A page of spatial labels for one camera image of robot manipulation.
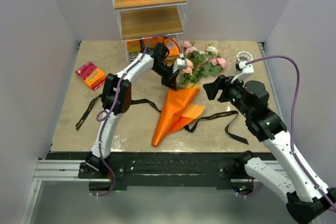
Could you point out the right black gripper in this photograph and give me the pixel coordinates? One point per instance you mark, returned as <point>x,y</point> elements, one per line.
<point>222,82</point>

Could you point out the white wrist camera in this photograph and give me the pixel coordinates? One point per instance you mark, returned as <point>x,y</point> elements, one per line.
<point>243,71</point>
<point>180,64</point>

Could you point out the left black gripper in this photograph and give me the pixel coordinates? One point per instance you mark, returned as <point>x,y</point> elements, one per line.
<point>170,80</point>

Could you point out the white ribbed vase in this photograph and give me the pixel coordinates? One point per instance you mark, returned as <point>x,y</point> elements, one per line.
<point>242,60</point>

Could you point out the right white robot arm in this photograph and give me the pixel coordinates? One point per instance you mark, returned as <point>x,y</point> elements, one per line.
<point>304,193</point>

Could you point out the black printed ribbon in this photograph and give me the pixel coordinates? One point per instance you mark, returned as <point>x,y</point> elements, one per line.
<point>186,127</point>

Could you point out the pink orange snack box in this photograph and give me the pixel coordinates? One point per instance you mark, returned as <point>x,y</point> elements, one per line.
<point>92,76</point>

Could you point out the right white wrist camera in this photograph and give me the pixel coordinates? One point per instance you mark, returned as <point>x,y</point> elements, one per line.
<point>243,71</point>

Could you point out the pink flower bouquet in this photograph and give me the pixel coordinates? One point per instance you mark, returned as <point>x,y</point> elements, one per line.
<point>209,62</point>

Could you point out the orange box bottom left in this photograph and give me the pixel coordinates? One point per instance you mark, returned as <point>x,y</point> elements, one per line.
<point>133,46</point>

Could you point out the white wire wooden shelf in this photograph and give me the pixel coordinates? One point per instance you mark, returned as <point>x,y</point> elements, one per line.
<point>142,19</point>

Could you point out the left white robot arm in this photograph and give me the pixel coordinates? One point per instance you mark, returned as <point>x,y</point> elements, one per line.
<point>116,99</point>

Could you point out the orange wrapping paper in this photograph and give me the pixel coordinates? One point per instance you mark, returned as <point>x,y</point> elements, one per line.
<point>178,111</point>

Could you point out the orange box bottom right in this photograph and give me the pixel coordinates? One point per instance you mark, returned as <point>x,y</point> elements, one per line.
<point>172,47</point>

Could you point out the orange box bottom middle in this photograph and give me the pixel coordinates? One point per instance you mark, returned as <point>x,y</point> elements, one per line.
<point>151,42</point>

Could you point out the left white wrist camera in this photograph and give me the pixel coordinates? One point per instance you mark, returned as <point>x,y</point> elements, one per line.
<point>180,64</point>

